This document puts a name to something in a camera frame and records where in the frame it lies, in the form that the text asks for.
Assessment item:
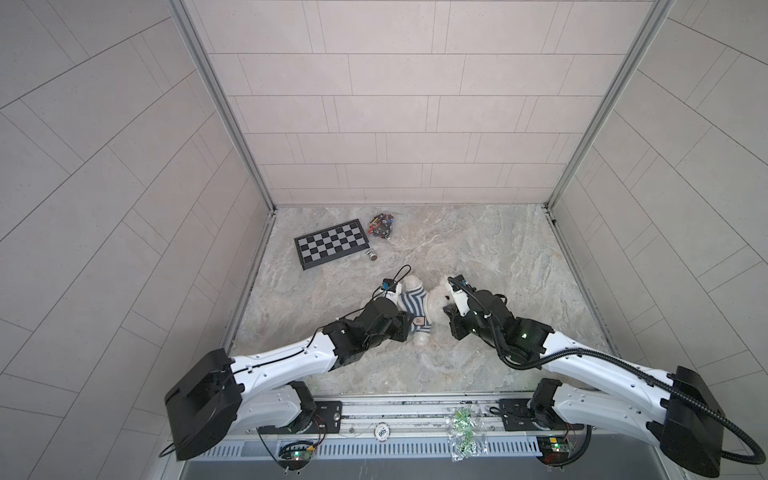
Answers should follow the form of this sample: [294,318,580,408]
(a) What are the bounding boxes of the left green circuit board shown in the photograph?
[277,440,317,472]

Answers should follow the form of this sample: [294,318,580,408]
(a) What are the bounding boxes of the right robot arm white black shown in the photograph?
[444,277,726,478]

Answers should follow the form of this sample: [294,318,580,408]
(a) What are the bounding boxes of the black white chessboard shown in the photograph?
[294,219,369,270]

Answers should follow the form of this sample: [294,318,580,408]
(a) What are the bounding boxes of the white teddy bear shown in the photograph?
[396,275,454,348]

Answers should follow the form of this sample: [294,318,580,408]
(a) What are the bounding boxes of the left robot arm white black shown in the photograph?
[162,298,414,461]

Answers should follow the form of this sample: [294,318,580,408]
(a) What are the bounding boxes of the aluminium front rail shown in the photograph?
[167,391,667,443]

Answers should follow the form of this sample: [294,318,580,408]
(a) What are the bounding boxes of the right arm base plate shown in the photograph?
[488,399,585,431]

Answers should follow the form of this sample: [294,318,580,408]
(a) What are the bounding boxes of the black corrugated cable hose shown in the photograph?
[447,275,767,467]

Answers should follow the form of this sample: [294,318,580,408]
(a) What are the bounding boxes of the green circuit board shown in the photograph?
[536,436,572,465]
[277,440,317,472]

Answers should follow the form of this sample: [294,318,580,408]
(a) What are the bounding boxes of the blue white striped shirt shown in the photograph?
[401,286,432,337]

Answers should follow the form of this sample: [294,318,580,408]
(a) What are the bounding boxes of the right green circuit board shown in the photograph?
[536,436,572,465]

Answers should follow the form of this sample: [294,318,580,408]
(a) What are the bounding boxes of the bag of colourful small pieces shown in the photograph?
[367,213,394,239]

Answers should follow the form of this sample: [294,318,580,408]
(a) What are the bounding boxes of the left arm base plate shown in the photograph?
[258,401,343,435]

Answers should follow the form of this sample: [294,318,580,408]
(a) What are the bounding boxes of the clear bag green parts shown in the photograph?
[446,407,489,462]

